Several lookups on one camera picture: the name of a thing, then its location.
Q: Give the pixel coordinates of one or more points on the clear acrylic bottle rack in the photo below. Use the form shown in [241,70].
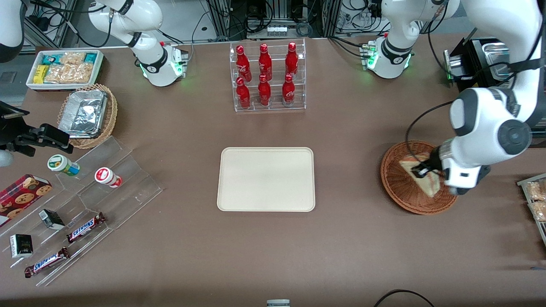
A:
[275,108]

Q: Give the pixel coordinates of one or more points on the clear snack bag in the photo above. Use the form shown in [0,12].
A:
[539,211]
[537,190]

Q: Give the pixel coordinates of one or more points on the red cookie box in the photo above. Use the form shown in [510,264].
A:
[21,197]

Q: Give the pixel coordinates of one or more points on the red lid yoghurt cup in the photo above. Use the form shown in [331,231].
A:
[107,176]

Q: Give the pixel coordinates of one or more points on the aluminium foil container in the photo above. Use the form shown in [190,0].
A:
[83,113]

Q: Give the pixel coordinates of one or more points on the small grey object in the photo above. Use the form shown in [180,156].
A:
[278,303]

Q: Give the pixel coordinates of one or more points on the white power strip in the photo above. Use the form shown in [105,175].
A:
[277,30]

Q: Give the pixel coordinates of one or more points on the triangular sandwich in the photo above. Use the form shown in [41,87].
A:
[431,186]

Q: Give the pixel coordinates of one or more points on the white snack bin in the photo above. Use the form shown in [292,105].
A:
[99,68]

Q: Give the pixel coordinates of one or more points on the clear acrylic stepped stand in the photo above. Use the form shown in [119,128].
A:
[132,187]

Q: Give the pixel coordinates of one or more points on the steel pan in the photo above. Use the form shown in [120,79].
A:
[497,53]

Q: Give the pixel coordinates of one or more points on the yellow snack packet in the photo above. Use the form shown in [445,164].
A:
[40,74]

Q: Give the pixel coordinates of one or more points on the brown round wicker basket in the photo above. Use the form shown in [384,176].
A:
[401,192]

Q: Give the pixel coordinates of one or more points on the red cola bottle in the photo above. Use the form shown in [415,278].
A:
[288,91]
[243,64]
[243,94]
[265,63]
[264,92]
[291,60]

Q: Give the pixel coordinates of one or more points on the teal snack packet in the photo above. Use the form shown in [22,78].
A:
[90,58]
[51,59]

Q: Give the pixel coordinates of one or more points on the Snickers chocolate bar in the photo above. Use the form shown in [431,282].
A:
[46,262]
[85,227]

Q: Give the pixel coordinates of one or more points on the black machine yellow panel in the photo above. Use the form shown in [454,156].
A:
[473,76]

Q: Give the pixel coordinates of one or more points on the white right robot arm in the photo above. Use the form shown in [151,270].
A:
[147,17]

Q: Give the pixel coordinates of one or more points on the grey snack tray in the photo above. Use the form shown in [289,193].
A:
[541,230]

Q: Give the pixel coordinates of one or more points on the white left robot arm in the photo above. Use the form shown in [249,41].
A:
[490,17]

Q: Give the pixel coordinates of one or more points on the large clear cracker bag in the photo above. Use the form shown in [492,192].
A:
[68,73]

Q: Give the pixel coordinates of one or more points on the green lid yoghurt cup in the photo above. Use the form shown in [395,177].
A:
[62,164]

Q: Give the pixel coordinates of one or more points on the beige rectangular tray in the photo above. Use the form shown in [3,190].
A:
[265,179]

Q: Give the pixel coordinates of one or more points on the small black white box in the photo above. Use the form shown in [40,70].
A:
[21,246]

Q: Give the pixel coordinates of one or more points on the light woven wicker basket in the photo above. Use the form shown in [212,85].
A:
[111,115]

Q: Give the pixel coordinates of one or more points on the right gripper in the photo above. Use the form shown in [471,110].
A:
[12,134]

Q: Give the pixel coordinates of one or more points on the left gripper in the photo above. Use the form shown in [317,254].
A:
[434,163]

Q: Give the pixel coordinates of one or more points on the small clear cracker bag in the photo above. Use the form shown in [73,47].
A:
[72,58]

